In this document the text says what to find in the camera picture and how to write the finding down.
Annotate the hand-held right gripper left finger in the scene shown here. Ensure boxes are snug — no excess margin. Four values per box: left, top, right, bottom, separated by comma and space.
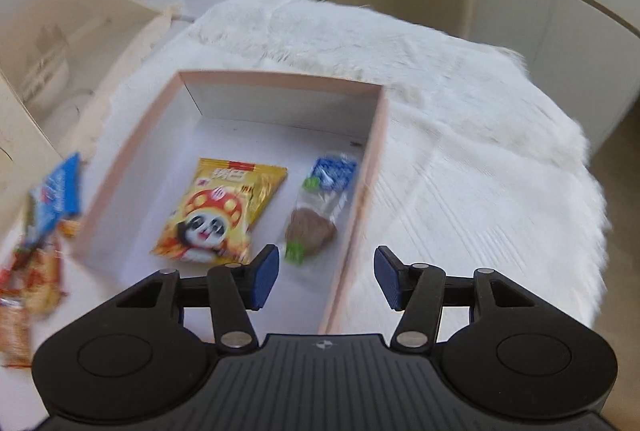
112, 245, 280, 354

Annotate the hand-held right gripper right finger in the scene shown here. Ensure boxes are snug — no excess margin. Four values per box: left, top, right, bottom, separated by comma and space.
374, 245, 535, 354

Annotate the clear packet with brown cake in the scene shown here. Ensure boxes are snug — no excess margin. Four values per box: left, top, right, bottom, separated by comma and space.
283, 152, 359, 266

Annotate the yellow panda snack packet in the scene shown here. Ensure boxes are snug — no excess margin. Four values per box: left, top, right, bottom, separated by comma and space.
151, 157, 289, 265

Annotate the pink cardboard box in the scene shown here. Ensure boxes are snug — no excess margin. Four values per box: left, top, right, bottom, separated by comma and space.
70, 70, 390, 337

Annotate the blue snack packet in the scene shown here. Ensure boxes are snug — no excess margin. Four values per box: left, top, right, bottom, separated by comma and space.
26, 153, 84, 238

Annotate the red orange snack packet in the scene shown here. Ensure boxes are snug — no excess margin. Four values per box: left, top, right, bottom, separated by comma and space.
14, 236, 67, 318

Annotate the white fluffy cloth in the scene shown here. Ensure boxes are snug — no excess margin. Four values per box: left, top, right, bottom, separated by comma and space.
75, 0, 609, 343

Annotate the white cabinet with wooden shelf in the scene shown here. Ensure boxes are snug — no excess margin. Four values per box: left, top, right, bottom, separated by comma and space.
472, 0, 640, 152

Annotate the white printed paper bag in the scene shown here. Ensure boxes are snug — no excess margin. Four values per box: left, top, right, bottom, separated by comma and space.
0, 0, 168, 232

